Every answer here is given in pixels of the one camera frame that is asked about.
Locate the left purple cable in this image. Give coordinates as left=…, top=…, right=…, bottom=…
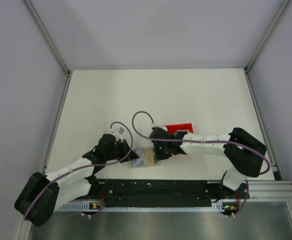
left=23, top=121, right=135, bottom=221

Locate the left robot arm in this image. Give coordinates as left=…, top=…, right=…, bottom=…
left=14, top=133, right=139, bottom=227

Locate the white slotted cable duct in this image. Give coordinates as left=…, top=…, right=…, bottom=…
left=57, top=201, right=235, bottom=213

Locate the silver VIP credit card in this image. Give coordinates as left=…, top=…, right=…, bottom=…
left=128, top=148, right=147, bottom=168

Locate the purple cable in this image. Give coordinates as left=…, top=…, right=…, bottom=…
left=23, top=121, right=135, bottom=221
left=132, top=111, right=271, bottom=175

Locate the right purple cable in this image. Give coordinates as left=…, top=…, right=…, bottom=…
left=132, top=111, right=271, bottom=175

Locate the red plastic card tray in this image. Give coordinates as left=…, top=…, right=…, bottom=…
left=165, top=123, right=194, bottom=134

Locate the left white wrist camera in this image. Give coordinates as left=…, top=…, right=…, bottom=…
left=112, top=127, right=125, bottom=138

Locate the beige card holder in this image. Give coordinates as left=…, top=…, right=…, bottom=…
left=128, top=148, right=161, bottom=169

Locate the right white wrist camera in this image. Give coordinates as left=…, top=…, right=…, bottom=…
left=152, top=122, right=167, bottom=131

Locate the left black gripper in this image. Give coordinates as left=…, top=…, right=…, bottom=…
left=105, top=139, right=139, bottom=163

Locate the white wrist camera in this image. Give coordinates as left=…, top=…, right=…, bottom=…
left=112, top=127, right=125, bottom=138
left=152, top=122, right=167, bottom=131

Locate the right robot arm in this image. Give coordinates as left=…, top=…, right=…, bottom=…
left=149, top=127, right=266, bottom=198

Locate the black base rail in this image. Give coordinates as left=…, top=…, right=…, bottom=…
left=86, top=179, right=247, bottom=207

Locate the gold credit card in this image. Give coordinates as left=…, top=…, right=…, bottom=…
left=145, top=148, right=154, bottom=166

